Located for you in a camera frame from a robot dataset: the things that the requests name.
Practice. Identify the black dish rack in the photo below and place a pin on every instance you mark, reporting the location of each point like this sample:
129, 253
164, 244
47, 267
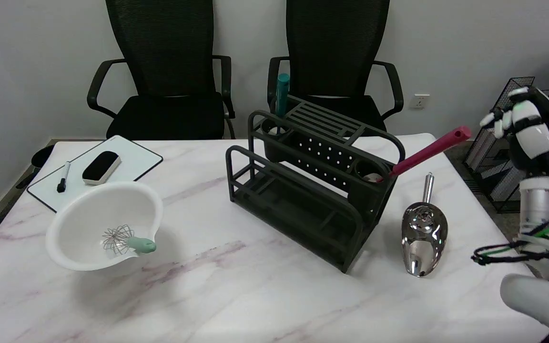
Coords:
303, 205

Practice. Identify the black whiteboard marker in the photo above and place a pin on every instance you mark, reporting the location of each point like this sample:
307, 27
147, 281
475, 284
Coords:
64, 177

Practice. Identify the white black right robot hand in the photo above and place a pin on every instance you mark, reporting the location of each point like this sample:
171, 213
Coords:
536, 136

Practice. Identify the black mesh office chair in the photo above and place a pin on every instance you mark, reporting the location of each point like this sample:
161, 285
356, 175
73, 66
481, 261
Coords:
336, 43
165, 47

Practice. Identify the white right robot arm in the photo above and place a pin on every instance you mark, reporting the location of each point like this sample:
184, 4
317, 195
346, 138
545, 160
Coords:
539, 205

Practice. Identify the black whiteboard eraser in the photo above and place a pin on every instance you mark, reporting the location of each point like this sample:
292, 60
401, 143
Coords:
101, 166

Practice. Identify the pink bottle brush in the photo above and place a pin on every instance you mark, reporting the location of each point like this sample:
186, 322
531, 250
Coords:
427, 152

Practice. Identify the white plastic bowl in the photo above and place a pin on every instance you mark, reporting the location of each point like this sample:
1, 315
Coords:
88, 224

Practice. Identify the white grey book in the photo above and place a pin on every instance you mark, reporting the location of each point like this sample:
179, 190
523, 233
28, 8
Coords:
503, 183

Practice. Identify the small whiteboard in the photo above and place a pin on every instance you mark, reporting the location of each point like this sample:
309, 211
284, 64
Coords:
131, 159

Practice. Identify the shiny metal scoop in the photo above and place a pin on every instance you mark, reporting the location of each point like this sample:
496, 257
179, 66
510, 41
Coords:
423, 233

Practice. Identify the round black floor object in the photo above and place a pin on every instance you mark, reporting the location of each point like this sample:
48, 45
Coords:
42, 156

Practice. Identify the white wall socket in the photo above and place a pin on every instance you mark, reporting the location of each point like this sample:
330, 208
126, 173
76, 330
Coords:
419, 101

